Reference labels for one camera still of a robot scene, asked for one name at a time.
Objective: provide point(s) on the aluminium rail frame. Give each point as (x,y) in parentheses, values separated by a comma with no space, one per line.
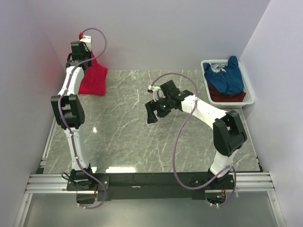
(133,146)

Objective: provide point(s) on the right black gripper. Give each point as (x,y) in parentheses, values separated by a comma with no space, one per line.
(152,106)

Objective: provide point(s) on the blue t-shirt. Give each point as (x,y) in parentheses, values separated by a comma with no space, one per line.
(226,79)

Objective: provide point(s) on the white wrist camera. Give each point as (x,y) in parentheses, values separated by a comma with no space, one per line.
(87,40)
(156,92)

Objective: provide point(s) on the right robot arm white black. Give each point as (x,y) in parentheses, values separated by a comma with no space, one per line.
(228,131)

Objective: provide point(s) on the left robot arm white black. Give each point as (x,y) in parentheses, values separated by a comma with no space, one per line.
(70,116)

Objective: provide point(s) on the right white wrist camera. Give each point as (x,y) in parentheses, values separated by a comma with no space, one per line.
(156,92)

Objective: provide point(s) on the white plastic basket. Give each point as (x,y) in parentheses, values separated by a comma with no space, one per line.
(249,98)

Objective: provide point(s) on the dark red t-shirt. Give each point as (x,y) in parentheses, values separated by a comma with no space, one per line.
(216,96)

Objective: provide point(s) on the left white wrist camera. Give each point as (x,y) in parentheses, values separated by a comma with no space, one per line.
(87,40)

